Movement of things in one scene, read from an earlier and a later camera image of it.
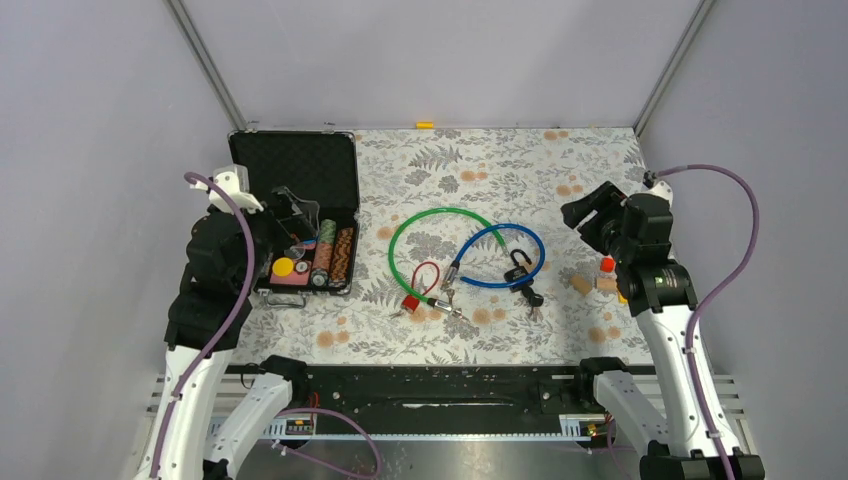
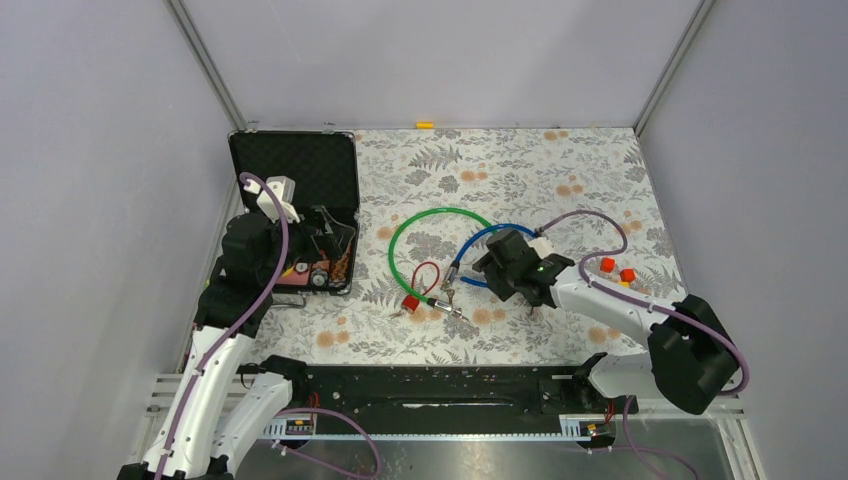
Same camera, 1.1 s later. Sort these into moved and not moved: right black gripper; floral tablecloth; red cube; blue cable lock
Moved: right black gripper
Not moved: red cube; blue cable lock; floral tablecloth
